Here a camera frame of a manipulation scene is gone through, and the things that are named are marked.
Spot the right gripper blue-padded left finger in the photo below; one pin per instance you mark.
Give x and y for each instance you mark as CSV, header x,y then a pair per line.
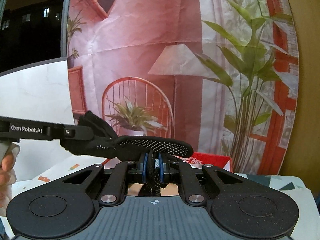
x,y
119,178

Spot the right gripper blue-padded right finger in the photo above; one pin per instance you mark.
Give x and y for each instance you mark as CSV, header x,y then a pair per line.
x,y
180,173

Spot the cartoon print table cloth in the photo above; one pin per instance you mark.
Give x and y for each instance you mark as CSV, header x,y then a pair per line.
x,y
155,199

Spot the person's left hand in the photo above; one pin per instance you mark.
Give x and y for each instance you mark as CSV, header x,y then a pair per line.
x,y
9,153

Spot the printed living room backdrop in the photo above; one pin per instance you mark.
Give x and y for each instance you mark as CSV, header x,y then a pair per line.
x,y
221,75

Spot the red strawberry cardboard box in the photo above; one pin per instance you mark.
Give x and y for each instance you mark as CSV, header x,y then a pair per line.
x,y
196,159

